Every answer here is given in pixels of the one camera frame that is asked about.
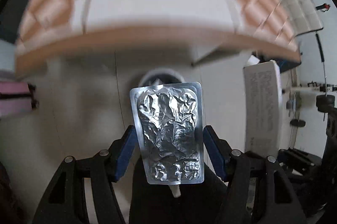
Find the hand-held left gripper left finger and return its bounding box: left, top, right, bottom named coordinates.
left=32, top=125, right=139, bottom=224

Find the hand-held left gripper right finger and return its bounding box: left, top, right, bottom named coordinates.
left=203, top=125, right=308, bottom=224

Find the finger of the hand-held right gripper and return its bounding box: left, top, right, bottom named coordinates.
left=278, top=148, right=323, bottom=175

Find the silver foil blister pack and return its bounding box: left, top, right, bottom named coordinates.
left=130, top=81, right=205, bottom=185

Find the long white box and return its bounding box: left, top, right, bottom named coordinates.
left=243, top=60, right=283, bottom=155

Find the black round weight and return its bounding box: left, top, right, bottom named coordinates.
left=316, top=94, right=337, bottom=113

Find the light grey slipper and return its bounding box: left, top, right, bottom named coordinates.
left=169, top=184, right=182, bottom=198

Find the person's leg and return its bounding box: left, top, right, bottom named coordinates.
left=129, top=158, right=232, bottom=224

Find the pink suitcase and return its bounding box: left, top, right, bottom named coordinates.
left=0, top=70, right=40, bottom=122

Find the white padded chair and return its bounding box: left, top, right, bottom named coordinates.
left=276, top=0, right=325, bottom=36

